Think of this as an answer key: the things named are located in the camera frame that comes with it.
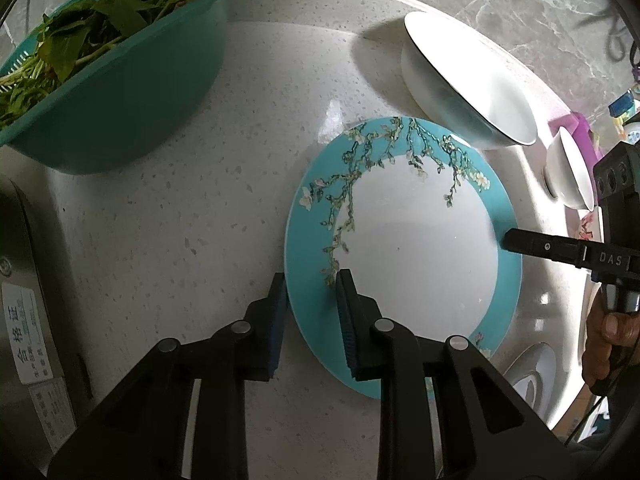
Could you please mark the blue yellow sponge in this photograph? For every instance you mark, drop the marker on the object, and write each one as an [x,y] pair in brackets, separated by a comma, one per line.
[620,105]

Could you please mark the stainless steel pot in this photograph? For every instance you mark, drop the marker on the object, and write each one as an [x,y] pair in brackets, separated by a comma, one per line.
[35,310]

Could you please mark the large white bowl dark rim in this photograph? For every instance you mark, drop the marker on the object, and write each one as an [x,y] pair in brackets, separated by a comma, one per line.
[470,85]

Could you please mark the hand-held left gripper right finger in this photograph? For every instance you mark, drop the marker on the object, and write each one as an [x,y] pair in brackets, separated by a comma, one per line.
[347,330]

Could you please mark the teal plastic colander basin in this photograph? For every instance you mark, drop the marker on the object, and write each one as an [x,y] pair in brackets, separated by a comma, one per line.
[140,120]

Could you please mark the person's right hand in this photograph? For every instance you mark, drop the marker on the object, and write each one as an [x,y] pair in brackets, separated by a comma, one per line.
[607,332]

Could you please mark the white plate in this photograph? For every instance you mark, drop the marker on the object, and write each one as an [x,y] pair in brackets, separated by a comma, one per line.
[530,385]

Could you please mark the leafy green vegetables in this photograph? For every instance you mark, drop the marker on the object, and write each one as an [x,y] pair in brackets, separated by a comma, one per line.
[100,25]

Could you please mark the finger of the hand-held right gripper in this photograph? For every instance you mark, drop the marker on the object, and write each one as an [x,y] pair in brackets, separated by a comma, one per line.
[542,246]

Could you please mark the purple plastic container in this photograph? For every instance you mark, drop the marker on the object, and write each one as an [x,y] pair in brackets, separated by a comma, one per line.
[580,127]

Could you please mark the pink floral dish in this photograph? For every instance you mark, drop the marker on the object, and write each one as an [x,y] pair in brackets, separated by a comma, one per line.
[589,225]

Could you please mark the small white bowl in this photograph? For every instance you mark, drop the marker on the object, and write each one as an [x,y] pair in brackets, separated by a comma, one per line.
[567,170]

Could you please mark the teal floral plate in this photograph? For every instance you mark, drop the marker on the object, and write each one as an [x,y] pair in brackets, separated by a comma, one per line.
[425,255]

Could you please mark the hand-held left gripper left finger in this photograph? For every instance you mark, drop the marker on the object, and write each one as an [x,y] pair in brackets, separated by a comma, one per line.
[276,332]

